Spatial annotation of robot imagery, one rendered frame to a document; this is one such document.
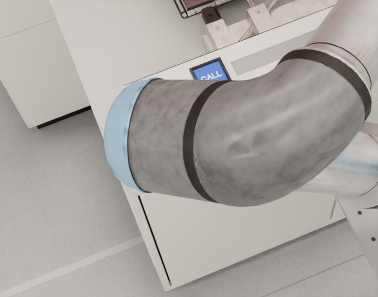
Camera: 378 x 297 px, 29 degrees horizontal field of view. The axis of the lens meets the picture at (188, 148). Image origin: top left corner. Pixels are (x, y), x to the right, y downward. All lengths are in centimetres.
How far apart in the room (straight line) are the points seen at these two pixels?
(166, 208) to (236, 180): 85
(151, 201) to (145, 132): 74
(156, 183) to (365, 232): 62
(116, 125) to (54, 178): 155
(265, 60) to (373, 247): 36
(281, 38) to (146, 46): 30
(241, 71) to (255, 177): 61
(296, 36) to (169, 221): 51
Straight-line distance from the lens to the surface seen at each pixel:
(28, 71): 203
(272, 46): 125
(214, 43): 132
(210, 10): 136
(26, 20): 187
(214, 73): 122
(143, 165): 70
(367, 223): 127
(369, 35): 70
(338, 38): 69
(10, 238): 222
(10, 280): 218
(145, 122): 69
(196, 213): 157
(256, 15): 135
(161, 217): 152
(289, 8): 140
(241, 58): 124
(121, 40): 145
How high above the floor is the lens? 200
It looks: 63 degrees down
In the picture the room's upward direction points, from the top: 10 degrees counter-clockwise
